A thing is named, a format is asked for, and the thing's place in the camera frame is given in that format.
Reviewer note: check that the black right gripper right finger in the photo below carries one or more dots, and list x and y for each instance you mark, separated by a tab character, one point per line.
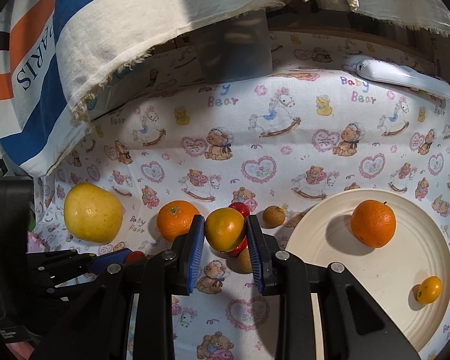
325	305

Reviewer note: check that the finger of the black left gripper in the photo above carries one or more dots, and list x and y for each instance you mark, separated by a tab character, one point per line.
62	265
95	264

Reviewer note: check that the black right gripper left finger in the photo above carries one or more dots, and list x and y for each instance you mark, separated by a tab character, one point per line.
145	294

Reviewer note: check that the small red cherry tomato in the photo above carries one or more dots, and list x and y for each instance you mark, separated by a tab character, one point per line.
134	256

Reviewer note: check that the small yellow-orange kumquat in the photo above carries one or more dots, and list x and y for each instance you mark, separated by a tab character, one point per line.
224	229
429	290

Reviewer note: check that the large orange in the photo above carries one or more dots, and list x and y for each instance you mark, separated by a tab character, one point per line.
373	223

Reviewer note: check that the large yellow pear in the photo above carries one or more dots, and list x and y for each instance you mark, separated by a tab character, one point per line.
92	214

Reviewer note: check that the medium orange tangerine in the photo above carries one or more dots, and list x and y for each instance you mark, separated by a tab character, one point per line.
175	218

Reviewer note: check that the red cherry tomato lower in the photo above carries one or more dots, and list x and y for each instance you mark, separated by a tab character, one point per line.
236	252

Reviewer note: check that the brown longan lower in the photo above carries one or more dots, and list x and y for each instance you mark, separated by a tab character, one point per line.
244	261

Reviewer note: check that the brown longan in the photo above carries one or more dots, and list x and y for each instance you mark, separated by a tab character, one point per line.
273	216
244	261

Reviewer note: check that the cream round plate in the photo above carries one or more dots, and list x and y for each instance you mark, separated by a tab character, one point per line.
391	274

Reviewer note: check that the red cherry tomato upper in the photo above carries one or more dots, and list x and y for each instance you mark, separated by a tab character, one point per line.
241	208

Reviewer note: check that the baby bear printed cloth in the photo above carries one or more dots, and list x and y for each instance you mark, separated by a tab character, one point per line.
308	131

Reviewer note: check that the brown longan upper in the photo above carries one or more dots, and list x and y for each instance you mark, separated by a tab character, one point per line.
273	216

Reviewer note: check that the striped Paris towel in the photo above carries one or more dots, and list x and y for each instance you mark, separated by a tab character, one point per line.
55	55

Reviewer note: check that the white remote control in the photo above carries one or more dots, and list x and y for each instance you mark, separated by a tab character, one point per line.
400	75

